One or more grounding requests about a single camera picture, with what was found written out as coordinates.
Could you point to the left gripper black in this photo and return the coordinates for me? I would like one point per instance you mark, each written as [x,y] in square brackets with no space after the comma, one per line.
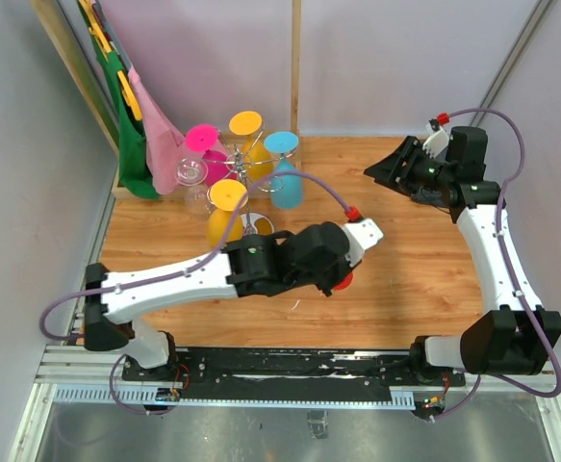
[344,269]

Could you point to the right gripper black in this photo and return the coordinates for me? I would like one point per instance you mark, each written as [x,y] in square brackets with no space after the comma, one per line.
[392,172]

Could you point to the red plastic wine glass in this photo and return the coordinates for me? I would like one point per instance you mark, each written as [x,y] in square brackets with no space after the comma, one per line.
[345,283]

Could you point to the blue plastic wine glass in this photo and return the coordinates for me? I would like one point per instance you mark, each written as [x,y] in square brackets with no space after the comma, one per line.
[287,190]

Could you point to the yellow wine glass back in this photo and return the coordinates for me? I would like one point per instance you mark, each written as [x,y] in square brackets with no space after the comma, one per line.
[257,160]

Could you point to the yellow wine glass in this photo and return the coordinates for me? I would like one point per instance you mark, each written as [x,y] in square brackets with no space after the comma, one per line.
[225,196]
[257,160]

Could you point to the clear wine glass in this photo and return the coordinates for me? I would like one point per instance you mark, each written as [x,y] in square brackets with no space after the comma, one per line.
[191,173]

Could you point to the pink plastic wine glass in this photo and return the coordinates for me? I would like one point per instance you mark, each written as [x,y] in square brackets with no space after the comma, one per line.
[204,139]

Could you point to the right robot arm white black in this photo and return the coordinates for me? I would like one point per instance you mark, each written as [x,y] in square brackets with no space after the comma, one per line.
[514,332]

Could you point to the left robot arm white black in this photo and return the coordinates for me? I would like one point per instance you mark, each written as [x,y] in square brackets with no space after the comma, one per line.
[322,255]

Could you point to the chrome wine glass rack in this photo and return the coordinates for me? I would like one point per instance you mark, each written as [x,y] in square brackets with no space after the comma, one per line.
[248,222]

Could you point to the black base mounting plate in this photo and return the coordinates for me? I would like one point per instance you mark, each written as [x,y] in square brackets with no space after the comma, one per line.
[288,376]

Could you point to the pink shirt on hanger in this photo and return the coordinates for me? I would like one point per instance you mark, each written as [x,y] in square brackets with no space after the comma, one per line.
[164,141]

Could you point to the yellow clothes hanger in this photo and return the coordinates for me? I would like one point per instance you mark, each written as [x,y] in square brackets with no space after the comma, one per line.
[103,41]

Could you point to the wooden clothes stand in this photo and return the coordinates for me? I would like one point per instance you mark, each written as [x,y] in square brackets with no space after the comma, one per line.
[202,61]

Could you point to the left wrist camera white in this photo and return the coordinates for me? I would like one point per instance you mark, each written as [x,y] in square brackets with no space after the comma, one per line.
[362,236]

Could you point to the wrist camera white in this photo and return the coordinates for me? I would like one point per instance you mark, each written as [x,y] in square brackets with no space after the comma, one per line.
[362,236]
[437,139]

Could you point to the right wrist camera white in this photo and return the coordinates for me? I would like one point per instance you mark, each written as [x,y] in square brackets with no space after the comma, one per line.
[437,139]

